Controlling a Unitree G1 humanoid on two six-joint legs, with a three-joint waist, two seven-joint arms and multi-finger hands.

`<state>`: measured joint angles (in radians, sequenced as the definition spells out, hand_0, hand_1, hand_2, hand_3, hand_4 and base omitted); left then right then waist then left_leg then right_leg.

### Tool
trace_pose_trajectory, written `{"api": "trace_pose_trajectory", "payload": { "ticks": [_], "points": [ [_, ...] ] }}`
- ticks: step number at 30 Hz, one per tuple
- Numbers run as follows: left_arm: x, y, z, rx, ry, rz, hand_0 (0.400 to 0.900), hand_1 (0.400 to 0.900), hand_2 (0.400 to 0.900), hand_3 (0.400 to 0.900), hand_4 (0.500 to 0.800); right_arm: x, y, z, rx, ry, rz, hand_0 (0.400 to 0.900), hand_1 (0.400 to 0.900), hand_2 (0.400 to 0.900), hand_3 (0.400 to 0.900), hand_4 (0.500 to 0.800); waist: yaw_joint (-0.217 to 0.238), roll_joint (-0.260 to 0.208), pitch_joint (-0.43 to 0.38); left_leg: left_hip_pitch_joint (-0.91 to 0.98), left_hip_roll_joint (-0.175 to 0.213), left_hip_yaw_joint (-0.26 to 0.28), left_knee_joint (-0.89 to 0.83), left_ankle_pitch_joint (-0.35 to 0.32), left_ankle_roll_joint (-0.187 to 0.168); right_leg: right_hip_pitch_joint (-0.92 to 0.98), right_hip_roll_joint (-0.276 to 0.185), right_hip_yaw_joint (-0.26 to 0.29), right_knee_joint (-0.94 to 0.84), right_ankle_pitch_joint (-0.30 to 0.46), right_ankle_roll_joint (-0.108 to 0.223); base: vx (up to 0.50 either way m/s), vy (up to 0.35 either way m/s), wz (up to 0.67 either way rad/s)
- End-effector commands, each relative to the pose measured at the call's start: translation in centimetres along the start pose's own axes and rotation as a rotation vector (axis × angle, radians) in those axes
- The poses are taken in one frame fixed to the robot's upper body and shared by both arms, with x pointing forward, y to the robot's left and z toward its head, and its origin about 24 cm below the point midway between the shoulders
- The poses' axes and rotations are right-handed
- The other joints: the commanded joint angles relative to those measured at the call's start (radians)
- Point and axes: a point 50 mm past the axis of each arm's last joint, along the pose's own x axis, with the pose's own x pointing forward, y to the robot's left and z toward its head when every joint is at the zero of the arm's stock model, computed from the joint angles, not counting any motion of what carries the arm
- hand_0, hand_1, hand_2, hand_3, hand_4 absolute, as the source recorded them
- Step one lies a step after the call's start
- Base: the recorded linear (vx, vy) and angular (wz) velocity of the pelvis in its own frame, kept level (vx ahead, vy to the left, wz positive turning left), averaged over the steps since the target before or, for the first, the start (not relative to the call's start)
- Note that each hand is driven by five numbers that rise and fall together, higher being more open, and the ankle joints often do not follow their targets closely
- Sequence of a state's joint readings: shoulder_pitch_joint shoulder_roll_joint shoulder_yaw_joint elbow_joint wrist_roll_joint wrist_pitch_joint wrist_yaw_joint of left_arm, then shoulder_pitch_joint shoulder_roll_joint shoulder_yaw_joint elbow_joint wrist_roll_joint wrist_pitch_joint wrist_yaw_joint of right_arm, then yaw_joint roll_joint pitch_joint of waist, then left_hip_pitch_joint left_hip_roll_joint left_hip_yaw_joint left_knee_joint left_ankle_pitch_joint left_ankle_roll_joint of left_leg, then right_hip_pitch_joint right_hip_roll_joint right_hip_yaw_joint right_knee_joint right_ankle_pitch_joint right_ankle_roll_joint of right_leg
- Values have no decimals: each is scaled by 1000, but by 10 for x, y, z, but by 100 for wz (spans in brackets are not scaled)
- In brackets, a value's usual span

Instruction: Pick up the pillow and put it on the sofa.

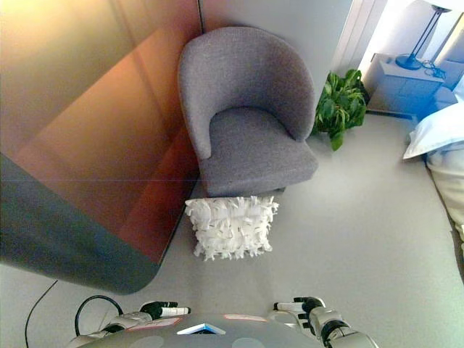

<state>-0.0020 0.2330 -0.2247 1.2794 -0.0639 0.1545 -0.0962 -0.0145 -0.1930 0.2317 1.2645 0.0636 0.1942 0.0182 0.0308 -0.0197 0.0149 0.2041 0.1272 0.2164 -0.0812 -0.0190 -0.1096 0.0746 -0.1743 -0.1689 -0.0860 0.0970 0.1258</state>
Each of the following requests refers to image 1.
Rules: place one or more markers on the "cream bed duvet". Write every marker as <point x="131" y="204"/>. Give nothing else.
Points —
<point x="449" y="185"/>

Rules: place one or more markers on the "dark blue table lamp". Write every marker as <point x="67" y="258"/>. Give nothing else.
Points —
<point x="420" y="40"/>

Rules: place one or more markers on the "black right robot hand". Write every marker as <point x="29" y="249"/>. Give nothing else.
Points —
<point x="301" y="308"/>

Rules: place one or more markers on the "green potted plant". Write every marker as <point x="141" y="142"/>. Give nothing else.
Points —
<point x="339" y="105"/>

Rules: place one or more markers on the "white shaggy pillow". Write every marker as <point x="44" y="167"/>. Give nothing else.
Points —
<point x="232" y="228"/>

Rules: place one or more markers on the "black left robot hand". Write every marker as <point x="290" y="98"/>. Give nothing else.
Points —
<point x="163" y="310"/>

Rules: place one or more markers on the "grey nightstand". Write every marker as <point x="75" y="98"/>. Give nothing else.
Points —
<point x="406" y="87"/>

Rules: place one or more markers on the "grey fabric armchair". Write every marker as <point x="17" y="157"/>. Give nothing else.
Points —
<point x="250" y="145"/>

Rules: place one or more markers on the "white bed pillow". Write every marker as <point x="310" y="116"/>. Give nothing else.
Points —
<point x="435" y="134"/>

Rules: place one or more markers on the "grey robot torso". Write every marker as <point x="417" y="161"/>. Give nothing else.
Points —
<point x="203" y="331"/>

